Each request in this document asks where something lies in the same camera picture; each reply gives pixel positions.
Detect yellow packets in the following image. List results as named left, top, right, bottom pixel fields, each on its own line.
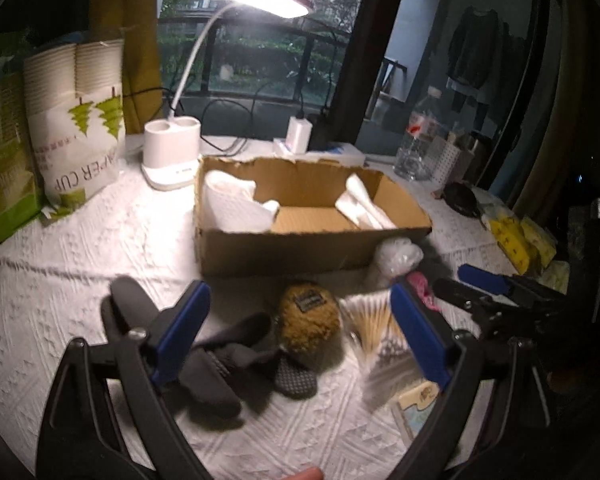
left=482, top=205, right=557, bottom=277

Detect pink small item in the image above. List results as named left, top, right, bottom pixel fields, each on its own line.
left=406, top=271, right=441, bottom=314

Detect white charger plug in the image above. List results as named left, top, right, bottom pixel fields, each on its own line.
left=286, top=116, right=312, bottom=153

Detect dark brown curtain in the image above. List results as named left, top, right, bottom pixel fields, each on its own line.
left=329, top=0, right=414, bottom=147

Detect dark grey glove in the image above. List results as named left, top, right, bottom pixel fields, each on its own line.
left=179, top=312, right=282, bottom=418

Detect bag of white cotton balls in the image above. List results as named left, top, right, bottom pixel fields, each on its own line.
left=365, top=237, right=425, bottom=291

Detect clear plastic water bottle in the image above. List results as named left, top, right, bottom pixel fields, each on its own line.
left=395, top=87, right=448, bottom=182

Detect bag of cotton swabs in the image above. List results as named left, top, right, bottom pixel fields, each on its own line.
left=340, top=292, right=424, bottom=407

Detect paper cup package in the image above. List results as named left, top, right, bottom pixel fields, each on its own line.
left=22, top=35, right=127, bottom=212

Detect white desk lamp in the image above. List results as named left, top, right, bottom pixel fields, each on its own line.
left=141, top=0, right=315, bottom=192

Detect grey dotted glove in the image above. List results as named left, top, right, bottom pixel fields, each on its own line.
left=272, top=355, right=317, bottom=401

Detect black round pouch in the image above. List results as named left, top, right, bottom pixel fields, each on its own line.
left=442, top=181, right=481, bottom=217

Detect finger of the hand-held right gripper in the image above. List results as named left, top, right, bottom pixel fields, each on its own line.
left=457, top=263, right=515, bottom=297
left=432, top=277, right=487, bottom=312

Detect brown cardboard box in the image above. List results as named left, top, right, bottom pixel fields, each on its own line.
left=194, top=155, right=434, bottom=277

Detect brown plush ball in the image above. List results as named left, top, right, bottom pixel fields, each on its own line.
left=278, top=282, right=342, bottom=362

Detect white perforated holder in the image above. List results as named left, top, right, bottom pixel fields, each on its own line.
left=431, top=135, right=474, bottom=184

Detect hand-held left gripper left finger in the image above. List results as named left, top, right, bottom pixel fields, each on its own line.
left=37, top=276, right=212, bottom=480

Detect beige printed card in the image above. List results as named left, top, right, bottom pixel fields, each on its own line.
left=390, top=380, right=444, bottom=444

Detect black balcony railing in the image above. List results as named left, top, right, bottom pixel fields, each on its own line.
left=157, top=14, right=352, bottom=107

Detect hanging black sweater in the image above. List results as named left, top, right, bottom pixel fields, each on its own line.
left=445, top=5, right=504, bottom=92

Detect white and blue flat box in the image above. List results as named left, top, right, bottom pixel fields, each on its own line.
left=309, top=142, right=367, bottom=167

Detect green paper package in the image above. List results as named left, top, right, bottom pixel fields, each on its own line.
left=0, top=30, right=44, bottom=247

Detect black cable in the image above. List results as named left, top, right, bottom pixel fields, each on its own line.
left=199, top=96, right=257, bottom=142

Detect white rolled towel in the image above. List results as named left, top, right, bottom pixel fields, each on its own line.
left=202, top=170, right=281, bottom=234

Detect white textured tablecloth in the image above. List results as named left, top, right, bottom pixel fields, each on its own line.
left=0, top=135, right=531, bottom=480

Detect white folded cloth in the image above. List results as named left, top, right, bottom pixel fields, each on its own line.
left=335, top=174, right=397, bottom=231

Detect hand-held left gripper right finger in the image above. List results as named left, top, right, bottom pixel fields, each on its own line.
left=389, top=280, right=552, bottom=480

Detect yellow curtain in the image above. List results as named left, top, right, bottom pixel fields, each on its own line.
left=90, top=0, right=164, bottom=137

